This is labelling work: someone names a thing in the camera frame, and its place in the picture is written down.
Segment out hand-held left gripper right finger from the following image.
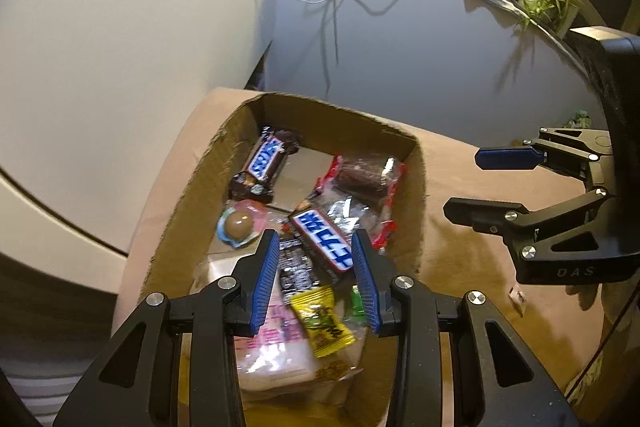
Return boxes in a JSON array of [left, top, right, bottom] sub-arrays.
[[350, 229, 581, 427]]

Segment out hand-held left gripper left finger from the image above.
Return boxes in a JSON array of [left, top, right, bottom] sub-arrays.
[[52, 229, 281, 427]]

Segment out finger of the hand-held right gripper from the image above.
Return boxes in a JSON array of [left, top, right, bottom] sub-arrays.
[[444, 189, 627, 286], [475, 127, 614, 188]]

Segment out green snack packet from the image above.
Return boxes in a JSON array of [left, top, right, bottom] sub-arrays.
[[349, 286, 370, 319]]

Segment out brown blue chocolate bar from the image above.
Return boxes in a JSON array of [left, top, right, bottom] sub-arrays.
[[229, 125, 302, 204], [289, 207, 356, 287]]

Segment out chocolate ball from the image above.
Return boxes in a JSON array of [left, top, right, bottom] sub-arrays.
[[217, 200, 272, 249]]

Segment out yellow candy packet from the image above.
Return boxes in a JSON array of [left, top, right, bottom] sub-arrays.
[[290, 285, 357, 359]]

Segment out cardboard box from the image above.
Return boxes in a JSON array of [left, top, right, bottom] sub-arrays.
[[139, 92, 427, 427]]

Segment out black snack packet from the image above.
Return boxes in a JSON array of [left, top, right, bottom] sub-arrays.
[[277, 238, 317, 304]]

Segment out pink white snack packet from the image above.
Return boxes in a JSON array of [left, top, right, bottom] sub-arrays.
[[200, 254, 322, 389]]

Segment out clear orange print packet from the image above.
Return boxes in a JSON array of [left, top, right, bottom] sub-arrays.
[[314, 347, 365, 382]]

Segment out white cable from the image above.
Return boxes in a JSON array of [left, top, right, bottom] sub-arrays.
[[244, 0, 362, 94]]

